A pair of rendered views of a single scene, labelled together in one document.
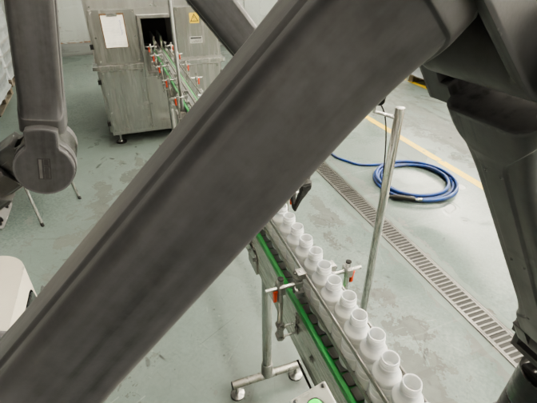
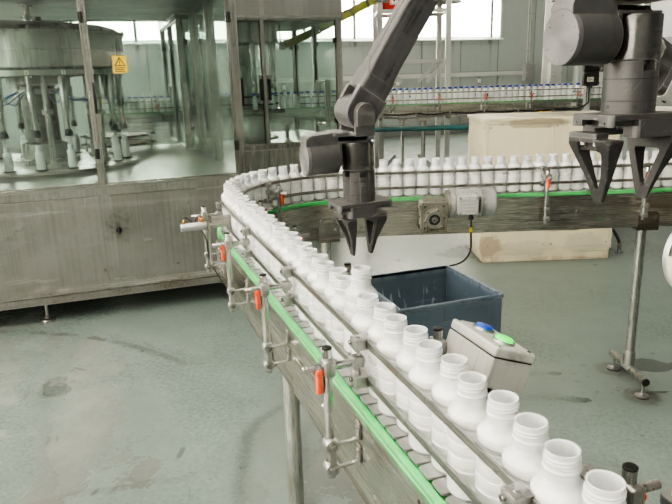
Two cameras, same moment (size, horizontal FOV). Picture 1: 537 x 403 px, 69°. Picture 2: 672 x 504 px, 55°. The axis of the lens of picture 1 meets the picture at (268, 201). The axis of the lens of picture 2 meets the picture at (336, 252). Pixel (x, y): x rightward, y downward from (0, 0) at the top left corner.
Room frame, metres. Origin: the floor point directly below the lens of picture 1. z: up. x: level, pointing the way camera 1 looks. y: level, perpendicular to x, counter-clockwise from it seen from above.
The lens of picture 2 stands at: (1.41, -0.35, 1.54)
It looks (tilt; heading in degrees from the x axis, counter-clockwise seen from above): 15 degrees down; 181
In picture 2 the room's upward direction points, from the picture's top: 2 degrees counter-clockwise
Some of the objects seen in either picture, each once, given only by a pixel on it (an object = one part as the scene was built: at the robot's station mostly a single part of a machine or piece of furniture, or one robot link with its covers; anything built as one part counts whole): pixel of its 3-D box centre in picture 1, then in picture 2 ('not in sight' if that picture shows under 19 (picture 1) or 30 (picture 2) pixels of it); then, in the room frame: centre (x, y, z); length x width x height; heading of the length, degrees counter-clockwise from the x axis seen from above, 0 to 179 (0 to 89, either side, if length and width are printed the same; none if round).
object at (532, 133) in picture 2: not in sight; (537, 184); (-4.12, 1.33, 0.59); 1.10 x 0.62 x 1.18; 92
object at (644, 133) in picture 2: not in sight; (635, 158); (0.66, -0.01, 1.44); 0.07 x 0.07 x 0.09; 20
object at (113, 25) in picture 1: (113, 30); not in sight; (4.22, 1.55, 1.22); 0.23 x 0.03 x 0.32; 110
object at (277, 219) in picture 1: (280, 226); not in sight; (1.04, -0.04, 1.08); 0.06 x 0.06 x 0.17
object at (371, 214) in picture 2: not in sight; (362, 228); (0.27, -0.31, 1.27); 0.07 x 0.07 x 0.09; 20
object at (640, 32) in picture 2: not in sight; (629, 38); (0.66, -0.03, 1.57); 0.07 x 0.06 x 0.07; 110
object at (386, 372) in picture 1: (383, 382); (415, 378); (0.49, -0.24, 1.08); 0.06 x 0.06 x 0.17
